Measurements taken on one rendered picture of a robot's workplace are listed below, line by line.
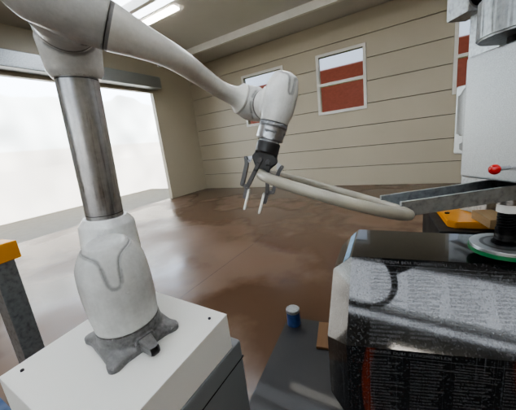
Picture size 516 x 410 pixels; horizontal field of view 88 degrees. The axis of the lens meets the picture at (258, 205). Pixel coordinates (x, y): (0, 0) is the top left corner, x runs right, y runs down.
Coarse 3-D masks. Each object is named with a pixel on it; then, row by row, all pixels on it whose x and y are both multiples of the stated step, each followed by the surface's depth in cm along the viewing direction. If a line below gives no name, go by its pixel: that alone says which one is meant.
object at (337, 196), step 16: (256, 176) 82; (272, 176) 72; (288, 176) 103; (304, 192) 64; (320, 192) 63; (336, 192) 106; (352, 192) 103; (352, 208) 62; (368, 208) 62; (384, 208) 63; (400, 208) 82
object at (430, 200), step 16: (416, 192) 95; (432, 192) 96; (448, 192) 97; (464, 192) 86; (480, 192) 86; (496, 192) 86; (512, 192) 87; (416, 208) 84; (432, 208) 85; (448, 208) 85
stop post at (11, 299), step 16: (0, 240) 117; (0, 256) 110; (16, 256) 115; (0, 272) 112; (16, 272) 117; (0, 288) 112; (16, 288) 117; (0, 304) 115; (16, 304) 117; (16, 320) 117; (32, 320) 122; (16, 336) 117; (32, 336) 122; (16, 352) 121; (32, 352) 122
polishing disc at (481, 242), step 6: (480, 234) 108; (486, 234) 107; (492, 234) 106; (474, 240) 103; (480, 240) 103; (486, 240) 102; (474, 246) 99; (480, 246) 98; (486, 246) 97; (492, 246) 96; (498, 246) 96; (504, 246) 95; (486, 252) 95; (492, 252) 94; (498, 252) 92; (504, 252) 92; (510, 252) 91
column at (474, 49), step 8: (472, 16) 151; (472, 24) 152; (472, 32) 153; (472, 40) 153; (472, 48) 154; (480, 48) 149; (488, 48) 145; (464, 208) 174; (472, 208) 168; (480, 208) 163; (488, 208) 159
